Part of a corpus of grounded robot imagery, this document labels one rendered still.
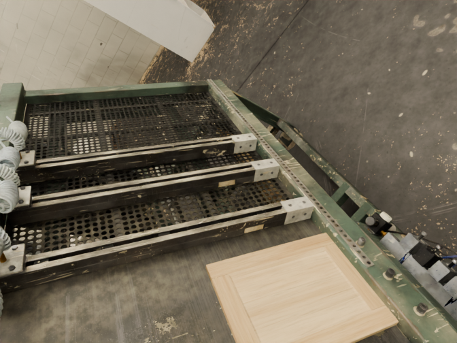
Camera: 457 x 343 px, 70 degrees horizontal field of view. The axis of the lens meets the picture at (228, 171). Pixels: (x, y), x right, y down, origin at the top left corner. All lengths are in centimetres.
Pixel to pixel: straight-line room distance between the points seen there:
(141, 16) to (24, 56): 251
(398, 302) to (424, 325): 9
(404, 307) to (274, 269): 40
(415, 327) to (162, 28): 418
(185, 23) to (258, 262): 386
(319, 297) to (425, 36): 193
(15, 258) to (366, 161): 199
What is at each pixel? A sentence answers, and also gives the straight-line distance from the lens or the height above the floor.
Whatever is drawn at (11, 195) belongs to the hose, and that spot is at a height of 186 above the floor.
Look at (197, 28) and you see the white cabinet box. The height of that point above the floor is 20.
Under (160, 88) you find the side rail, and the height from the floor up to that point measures 119.
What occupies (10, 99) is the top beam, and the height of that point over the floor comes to 191.
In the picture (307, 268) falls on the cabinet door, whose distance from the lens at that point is 118.
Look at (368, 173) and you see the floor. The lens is 232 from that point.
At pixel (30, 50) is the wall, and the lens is 634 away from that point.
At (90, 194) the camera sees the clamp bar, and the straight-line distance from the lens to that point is 132.
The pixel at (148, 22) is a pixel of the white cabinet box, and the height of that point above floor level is 78.
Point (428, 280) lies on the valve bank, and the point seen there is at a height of 74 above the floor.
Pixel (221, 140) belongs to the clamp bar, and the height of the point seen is 107.
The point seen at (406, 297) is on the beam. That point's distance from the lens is 122.
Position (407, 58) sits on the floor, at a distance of 256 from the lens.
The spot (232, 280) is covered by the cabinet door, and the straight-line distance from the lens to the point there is 109.
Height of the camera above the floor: 199
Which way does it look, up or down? 37 degrees down
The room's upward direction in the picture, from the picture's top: 70 degrees counter-clockwise
